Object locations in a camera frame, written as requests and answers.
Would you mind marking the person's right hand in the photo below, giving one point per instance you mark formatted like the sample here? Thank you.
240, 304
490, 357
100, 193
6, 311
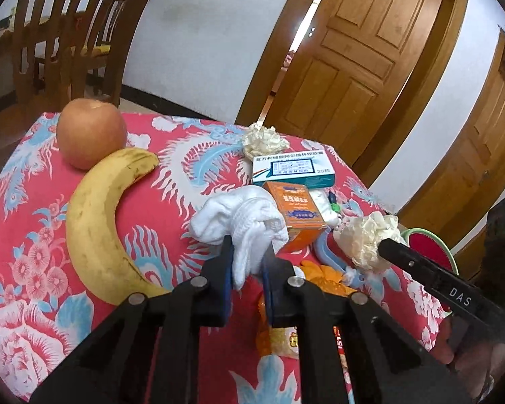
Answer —
448, 343

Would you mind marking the white knit cloth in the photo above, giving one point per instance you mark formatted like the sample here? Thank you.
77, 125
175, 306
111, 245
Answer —
240, 219

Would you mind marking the light blue plastic lid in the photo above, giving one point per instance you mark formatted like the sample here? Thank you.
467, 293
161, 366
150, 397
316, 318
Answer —
320, 249

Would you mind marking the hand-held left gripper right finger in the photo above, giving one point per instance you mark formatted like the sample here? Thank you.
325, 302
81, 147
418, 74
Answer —
267, 296

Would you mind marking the clear plastic bag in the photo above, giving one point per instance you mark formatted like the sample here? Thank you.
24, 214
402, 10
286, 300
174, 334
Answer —
322, 204

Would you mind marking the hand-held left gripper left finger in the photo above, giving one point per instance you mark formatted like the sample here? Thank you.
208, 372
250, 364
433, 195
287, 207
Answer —
227, 280

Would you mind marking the wooden door frame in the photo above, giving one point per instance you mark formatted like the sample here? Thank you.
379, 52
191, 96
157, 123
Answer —
277, 29

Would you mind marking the wooden chair with cushion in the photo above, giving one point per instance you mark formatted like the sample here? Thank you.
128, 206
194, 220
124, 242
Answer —
109, 21

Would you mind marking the yellow banana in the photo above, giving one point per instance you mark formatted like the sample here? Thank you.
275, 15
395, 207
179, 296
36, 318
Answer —
94, 219

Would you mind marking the panelled wooden door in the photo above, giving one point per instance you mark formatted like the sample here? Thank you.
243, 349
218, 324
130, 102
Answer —
362, 50
479, 155

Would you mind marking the white teal medicine box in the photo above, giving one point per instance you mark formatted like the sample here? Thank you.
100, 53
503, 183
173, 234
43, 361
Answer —
292, 168

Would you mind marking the white tissue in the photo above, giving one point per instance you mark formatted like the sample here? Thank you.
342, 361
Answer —
362, 237
263, 141

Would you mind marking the yellow seat cushion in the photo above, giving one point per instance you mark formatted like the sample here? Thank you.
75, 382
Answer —
97, 49

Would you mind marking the orange cardboard box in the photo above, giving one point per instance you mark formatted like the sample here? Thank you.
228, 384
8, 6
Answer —
296, 214

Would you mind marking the red bin with green rim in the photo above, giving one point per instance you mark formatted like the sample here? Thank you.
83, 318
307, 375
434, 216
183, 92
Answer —
429, 246

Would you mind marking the dark wooden chair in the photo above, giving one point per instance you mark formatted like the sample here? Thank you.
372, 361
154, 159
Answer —
46, 59

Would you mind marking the yellow snack wrapper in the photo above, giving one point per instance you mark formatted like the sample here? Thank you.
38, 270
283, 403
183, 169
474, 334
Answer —
280, 338

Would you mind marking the red apple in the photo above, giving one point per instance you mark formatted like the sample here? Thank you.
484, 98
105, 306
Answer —
90, 132

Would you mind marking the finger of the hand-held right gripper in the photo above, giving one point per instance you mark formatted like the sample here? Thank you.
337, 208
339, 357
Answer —
421, 267

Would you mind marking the orange peel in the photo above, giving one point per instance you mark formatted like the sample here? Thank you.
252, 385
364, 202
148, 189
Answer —
326, 280

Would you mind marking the red floral tablecloth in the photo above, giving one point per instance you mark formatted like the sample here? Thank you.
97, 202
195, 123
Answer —
164, 202

